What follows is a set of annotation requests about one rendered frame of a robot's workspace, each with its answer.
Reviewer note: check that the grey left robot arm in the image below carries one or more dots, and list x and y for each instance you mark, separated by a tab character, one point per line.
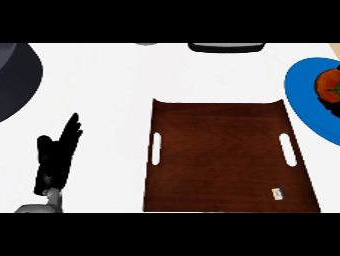
50	203

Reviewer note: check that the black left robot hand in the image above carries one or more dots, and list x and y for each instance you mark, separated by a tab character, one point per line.
56	160

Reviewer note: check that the red tomato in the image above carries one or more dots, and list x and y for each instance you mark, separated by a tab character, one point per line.
336	85

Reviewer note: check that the brown wooden tray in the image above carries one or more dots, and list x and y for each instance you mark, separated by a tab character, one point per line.
227	156

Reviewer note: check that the black appliance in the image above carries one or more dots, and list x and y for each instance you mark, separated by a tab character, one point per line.
227	47

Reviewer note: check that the dark grey round pan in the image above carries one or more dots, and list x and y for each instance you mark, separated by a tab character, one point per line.
5	83

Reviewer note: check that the blue plate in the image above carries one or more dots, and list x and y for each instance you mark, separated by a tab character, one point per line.
308	100

